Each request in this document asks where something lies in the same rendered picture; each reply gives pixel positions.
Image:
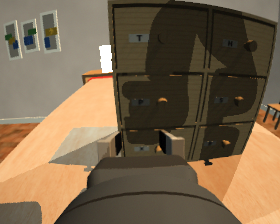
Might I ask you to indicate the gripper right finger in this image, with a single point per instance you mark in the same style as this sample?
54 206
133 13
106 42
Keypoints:
170 144

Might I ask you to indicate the dark brown wooden drawer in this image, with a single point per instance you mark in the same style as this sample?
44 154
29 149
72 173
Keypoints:
177 96
222 91
145 142
230 48
210 138
142 34

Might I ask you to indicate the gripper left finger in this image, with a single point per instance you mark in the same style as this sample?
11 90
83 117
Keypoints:
109 147

